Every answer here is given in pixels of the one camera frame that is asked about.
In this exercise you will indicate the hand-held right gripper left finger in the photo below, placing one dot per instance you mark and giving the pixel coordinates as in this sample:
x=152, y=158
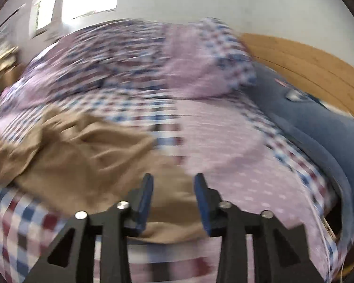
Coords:
x=144, y=203

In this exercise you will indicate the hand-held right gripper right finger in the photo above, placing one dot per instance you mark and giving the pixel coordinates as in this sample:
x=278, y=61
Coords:
x=202, y=203

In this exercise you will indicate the tan fleece garment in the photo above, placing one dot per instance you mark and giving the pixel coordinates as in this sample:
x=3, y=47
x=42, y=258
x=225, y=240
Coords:
x=85, y=159

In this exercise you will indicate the checkered bed sheet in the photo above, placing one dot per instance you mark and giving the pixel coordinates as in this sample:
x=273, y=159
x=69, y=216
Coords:
x=238, y=159

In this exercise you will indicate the blue plush pillow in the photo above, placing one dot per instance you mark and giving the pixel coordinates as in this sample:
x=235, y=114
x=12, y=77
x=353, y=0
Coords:
x=318, y=135

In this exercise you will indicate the checkered quilt with lilac lace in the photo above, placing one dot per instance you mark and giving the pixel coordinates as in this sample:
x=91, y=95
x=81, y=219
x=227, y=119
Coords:
x=141, y=62

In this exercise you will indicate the wooden headboard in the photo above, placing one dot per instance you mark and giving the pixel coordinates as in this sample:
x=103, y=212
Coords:
x=306, y=64

